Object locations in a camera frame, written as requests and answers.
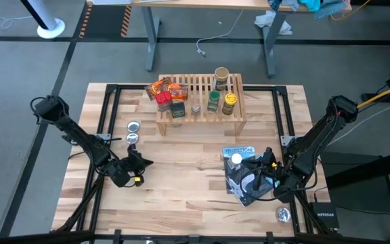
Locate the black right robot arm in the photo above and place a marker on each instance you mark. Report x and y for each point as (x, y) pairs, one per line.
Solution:
(320, 142)

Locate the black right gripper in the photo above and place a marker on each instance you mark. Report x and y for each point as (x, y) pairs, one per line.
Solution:
(271, 166)

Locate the black Netgear switch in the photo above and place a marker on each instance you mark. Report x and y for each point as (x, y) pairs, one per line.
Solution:
(324, 215)

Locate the tan-lid furikake jar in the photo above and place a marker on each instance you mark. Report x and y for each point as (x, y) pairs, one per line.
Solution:
(221, 76)

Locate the Yellowstone booklet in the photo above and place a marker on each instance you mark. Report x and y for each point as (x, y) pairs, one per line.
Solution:
(232, 152)
(245, 194)

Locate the black equipment stand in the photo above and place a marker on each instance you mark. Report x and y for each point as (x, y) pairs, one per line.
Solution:
(367, 169)

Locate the blue cloth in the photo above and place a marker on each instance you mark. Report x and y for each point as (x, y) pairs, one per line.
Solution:
(317, 5)

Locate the black aluminium table frame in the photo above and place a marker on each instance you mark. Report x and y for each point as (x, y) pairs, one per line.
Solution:
(112, 101)

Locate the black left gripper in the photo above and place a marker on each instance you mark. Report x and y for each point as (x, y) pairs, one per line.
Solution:
(130, 164)

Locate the wooden slatted shelf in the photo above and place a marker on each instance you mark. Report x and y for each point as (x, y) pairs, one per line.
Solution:
(205, 117)

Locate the wooden desk grey legs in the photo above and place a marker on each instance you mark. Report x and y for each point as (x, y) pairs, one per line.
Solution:
(151, 40)

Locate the red-lid smoked paprika tin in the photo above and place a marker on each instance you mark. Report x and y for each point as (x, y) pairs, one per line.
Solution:
(164, 99)

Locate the white-lid sesame jar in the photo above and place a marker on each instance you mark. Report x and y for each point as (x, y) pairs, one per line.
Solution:
(236, 158)

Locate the green-lid spice jar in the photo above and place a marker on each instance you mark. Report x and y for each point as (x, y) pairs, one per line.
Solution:
(213, 100)

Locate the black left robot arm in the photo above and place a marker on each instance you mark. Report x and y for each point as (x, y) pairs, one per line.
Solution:
(76, 135)

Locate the small orange-rimmed round tin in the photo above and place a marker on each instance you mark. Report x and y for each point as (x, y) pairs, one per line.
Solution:
(283, 215)

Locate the white cloth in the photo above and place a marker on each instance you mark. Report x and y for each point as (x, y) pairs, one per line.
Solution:
(266, 18)

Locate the yellow-lid crunchy onion jar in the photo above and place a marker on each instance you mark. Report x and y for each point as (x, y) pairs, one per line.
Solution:
(230, 101)

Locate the white tower fan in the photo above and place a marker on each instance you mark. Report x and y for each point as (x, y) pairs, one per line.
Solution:
(46, 18)

